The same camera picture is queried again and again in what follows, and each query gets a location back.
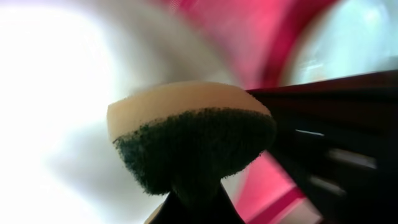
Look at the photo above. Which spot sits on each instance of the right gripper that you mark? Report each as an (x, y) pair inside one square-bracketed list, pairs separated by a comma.
[(337, 140)]

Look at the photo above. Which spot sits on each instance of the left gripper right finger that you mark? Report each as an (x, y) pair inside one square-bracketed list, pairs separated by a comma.
[(220, 211)]

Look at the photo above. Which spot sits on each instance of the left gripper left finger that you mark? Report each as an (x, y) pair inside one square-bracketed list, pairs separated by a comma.
[(171, 211)]

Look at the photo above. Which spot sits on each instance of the green yellow sponge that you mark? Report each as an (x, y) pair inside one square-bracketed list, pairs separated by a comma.
[(185, 137)]

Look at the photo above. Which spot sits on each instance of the light blue plate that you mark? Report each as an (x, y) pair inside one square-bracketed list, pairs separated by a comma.
[(353, 37)]

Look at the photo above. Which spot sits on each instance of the white plate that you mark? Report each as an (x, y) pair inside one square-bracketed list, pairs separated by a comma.
[(62, 64)]

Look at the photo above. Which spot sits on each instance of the red plastic tray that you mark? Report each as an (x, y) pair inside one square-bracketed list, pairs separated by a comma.
[(257, 38)]

